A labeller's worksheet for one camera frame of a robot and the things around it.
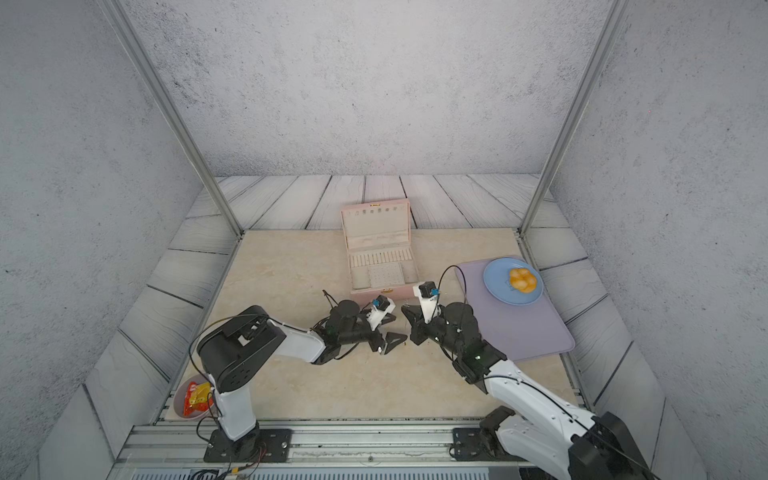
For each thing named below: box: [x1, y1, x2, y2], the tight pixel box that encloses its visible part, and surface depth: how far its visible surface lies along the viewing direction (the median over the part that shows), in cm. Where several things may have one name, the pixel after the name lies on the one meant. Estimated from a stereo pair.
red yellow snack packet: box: [183, 381, 214, 417], surface depth 79 cm
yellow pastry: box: [509, 268, 537, 293], surface depth 104 cm
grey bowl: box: [173, 374, 215, 420], surface depth 78 cm
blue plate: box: [483, 258, 544, 306], surface depth 103 cm
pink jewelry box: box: [340, 198, 419, 303], surface depth 104 cm
